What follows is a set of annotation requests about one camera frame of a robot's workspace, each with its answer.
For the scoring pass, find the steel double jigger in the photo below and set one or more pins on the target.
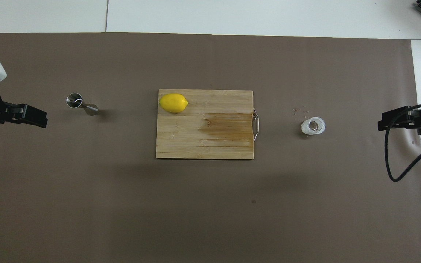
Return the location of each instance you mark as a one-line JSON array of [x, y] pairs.
[[74, 100]]

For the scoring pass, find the small clear glass cup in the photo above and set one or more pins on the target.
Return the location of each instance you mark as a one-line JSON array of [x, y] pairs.
[[305, 128]]

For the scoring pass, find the small brown crumbs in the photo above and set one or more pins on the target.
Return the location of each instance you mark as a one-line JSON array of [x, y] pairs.
[[295, 110]]

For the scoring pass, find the brown table mat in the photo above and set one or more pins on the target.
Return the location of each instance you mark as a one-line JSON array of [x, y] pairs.
[[122, 201]]

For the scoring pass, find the yellow lemon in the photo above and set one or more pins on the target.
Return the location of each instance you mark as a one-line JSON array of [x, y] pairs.
[[173, 103]]

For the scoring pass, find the wooden cutting board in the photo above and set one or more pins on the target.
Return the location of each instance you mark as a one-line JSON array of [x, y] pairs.
[[196, 138]]

